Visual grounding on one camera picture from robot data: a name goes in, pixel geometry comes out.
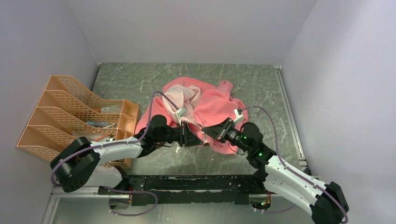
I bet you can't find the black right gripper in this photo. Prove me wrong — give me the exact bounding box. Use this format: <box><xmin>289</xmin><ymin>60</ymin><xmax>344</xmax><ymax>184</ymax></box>
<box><xmin>202</xmin><ymin>117</ymin><xmax>252</xmax><ymax>153</ymax></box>

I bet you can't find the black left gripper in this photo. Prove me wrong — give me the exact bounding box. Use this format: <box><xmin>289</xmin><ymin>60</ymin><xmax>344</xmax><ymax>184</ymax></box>
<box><xmin>155</xmin><ymin>122</ymin><xmax>204</xmax><ymax>148</ymax></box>

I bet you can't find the pink zip-up jacket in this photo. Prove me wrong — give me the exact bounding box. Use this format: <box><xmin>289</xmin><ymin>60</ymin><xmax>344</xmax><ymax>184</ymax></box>
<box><xmin>135</xmin><ymin>77</ymin><xmax>245</xmax><ymax>154</ymax></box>

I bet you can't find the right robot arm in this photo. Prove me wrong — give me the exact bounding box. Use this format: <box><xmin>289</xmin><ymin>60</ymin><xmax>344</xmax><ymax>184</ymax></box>
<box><xmin>202</xmin><ymin>118</ymin><xmax>349</xmax><ymax>224</ymax></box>

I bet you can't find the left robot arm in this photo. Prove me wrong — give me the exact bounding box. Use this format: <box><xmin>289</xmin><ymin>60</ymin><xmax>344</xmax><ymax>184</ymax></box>
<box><xmin>50</xmin><ymin>115</ymin><xmax>203</xmax><ymax>194</ymax></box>

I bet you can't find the orange mesh file rack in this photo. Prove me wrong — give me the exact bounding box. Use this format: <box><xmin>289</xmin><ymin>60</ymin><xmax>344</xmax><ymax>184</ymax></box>
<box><xmin>17</xmin><ymin>76</ymin><xmax>108</xmax><ymax>162</ymax></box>

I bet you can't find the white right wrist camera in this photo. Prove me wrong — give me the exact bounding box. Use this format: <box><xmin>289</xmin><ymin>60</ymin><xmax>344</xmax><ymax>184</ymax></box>
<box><xmin>233</xmin><ymin>108</ymin><xmax>244</xmax><ymax>125</ymax></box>

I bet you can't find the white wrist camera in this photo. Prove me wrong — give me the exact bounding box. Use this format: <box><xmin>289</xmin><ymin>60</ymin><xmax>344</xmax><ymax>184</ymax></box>
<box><xmin>233</xmin><ymin>108</ymin><xmax>244</xmax><ymax>125</ymax></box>
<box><xmin>174</xmin><ymin>107</ymin><xmax>188</xmax><ymax>126</ymax></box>

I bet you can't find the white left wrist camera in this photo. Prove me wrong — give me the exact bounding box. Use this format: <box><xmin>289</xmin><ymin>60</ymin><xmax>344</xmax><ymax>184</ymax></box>
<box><xmin>174</xmin><ymin>107</ymin><xmax>188</xmax><ymax>126</ymax></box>

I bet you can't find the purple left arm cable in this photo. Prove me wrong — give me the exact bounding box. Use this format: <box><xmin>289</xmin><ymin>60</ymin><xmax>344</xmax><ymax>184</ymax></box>
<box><xmin>50</xmin><ymin>91</ymin><xmax>180</xmax><ymax>188</ymax></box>

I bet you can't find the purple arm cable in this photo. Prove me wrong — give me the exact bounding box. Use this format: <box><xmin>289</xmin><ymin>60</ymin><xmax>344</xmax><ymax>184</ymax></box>
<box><xmin>241</xmin><ymin>105</ymin><xmax>349</xmax><ymax>224</ymax></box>
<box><xmin>50</xmin><ymin>91</ymin><xmax>180</xmax><ymax>188</ymax></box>

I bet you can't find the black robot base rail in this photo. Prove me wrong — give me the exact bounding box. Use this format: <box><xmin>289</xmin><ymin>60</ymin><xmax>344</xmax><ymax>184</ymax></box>
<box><xmin>116</xmin><ymin>175</ymin><xmax>267</xmax><ymax>206</ymax></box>

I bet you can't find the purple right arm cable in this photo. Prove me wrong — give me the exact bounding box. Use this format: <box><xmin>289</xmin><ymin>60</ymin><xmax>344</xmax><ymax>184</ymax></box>
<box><xmin>241</xmin><ymin>105</ymin><xmax>349</xmax><ymax>224</ymax></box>

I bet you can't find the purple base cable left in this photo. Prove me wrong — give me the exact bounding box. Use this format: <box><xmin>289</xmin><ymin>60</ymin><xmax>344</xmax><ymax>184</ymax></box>
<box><xmin>99</xmin><ymin>185</ymin><xmax>159</xmax><ymax>217</ymax></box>

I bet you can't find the aluminium table frame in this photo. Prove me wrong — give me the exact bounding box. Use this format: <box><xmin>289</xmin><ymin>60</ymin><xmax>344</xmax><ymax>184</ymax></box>
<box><xmin>42</xmin><ymin>176</ymin><xmax>332</xmax><ymax>224</ymax></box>

